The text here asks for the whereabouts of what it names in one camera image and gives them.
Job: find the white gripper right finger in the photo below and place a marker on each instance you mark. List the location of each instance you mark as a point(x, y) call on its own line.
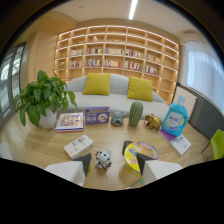
point(158, 168)

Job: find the white spotted toy figure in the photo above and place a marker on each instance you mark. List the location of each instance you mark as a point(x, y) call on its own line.
point(104, 158)

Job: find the blue detergent bottle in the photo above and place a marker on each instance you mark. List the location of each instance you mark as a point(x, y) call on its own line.
point(174, 118)

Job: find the white radiator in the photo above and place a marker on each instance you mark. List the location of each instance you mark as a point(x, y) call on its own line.
point(185, 98)

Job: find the golden elephant figurine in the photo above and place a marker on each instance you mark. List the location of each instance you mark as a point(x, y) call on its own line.
point(153, 122)

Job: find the white plant pot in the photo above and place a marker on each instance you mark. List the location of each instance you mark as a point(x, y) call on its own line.
point(49, 119)

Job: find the yellow round tin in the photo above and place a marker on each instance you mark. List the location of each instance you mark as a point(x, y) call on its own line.
point(138, 155)

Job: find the white window curtain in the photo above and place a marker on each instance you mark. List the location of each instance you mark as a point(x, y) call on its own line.
point(205, 76)

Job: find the green potted plant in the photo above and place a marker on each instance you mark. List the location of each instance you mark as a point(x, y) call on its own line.
point(41, 95)

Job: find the green chair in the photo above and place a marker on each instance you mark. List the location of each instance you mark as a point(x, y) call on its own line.
point(217, 144)

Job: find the green cactus ornament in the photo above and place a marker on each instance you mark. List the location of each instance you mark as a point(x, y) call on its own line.
point(135, 114)

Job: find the purple box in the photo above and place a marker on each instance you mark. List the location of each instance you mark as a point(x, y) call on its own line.
point(97, 115)

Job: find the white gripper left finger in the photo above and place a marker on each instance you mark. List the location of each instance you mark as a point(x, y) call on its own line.
point(68, 170)

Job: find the yellow cushion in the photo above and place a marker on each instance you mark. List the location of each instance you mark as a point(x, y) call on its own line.
point(140, 88)
point(97, 84)

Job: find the grey sofa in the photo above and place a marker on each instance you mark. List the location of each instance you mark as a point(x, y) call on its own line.
point(116, 96)

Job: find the ceiling light strip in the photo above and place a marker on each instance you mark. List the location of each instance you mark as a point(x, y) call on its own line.
point(133, 9)

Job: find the wooden bookshelf wall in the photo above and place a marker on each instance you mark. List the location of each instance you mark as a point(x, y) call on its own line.
point(116, 56)

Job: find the colourful cover book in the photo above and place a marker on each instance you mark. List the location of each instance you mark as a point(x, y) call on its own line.
point(70, 122)

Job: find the white and purple book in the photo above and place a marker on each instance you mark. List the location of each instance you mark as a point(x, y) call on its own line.
point(176, 141)

